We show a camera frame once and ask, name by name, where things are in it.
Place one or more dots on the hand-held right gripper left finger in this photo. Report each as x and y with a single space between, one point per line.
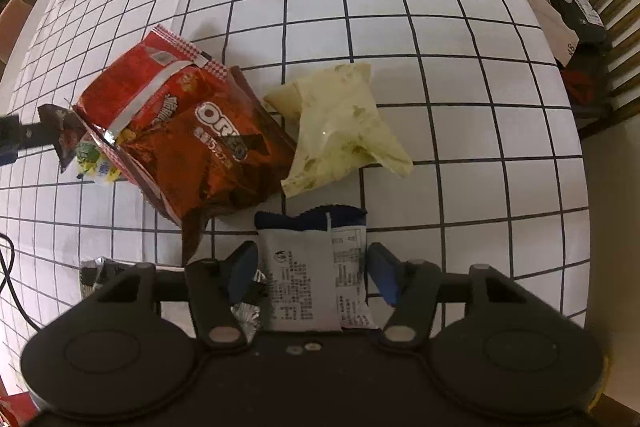
242 271

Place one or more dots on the large red snack bag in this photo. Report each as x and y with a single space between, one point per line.
200 147

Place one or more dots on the beige cardboard box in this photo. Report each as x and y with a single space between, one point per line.
545 12

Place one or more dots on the white and blue snack packet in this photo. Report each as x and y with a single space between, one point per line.
300 277

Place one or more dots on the dark brown snack packet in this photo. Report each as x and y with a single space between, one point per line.
62 132

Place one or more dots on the silver foil snack packet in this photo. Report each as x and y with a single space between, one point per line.
247 314

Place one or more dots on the white checked tablecloth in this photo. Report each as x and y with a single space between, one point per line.
375 7

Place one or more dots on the pale yellow snack packet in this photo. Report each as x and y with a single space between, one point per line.
340 132

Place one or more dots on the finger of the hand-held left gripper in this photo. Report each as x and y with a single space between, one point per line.
25 134

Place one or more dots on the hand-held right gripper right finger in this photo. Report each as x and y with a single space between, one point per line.
385 278

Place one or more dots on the green yellow snack packet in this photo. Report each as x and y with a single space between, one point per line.
97 164

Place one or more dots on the black bag with white label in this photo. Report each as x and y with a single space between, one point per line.
575 4

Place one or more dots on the brown round-backed chair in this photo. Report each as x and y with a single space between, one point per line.
22 14

